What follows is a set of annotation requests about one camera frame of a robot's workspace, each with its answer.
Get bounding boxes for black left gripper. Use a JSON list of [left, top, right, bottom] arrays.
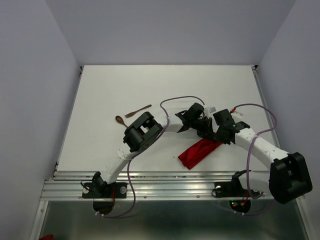
[[190, 117, 216, 142]]

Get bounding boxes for red cloth napkin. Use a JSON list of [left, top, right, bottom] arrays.
[[178, 138, 222, 170]]

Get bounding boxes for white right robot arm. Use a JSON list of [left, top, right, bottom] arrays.
[[212, 109, 313, 204]]

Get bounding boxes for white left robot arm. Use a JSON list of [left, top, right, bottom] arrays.
[[92, 102, 221, 197]]

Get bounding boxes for dark wooden fork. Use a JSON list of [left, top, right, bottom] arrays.
[[124, 104, 152, 118]]

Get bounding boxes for dark wooden spoon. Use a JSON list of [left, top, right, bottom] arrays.
[[115, 115, 128, 128]]

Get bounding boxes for red object bottom left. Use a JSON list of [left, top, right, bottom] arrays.
[[38, 234, 55, 240]]

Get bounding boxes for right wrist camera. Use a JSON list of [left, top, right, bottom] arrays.
[[231, 111, 243, 122]]

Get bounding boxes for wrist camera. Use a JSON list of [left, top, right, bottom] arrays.
[[204, 106, 216, 116], [231, 111, 243, 122]]

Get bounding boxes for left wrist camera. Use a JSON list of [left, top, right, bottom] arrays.
[[204, 106, 216, 116]]

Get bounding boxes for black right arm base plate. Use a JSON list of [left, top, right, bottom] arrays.
[[211, 181, 248, 198]]

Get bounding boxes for aluminium right side rail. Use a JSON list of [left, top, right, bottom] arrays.
[[251, 64, 290, 176]]

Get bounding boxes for aluminium rail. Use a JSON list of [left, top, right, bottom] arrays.
[[251, 64, 290, 176], [47, 65, 84, 179]]

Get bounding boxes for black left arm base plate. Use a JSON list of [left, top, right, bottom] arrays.
[[80, 181, 128, 199]]

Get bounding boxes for aluminium left side rail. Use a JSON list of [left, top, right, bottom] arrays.
[[47, 65, 84, 179]]

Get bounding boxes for aluminium front rail frame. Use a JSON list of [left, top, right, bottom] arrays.
[[41, 170, 306, 201]]

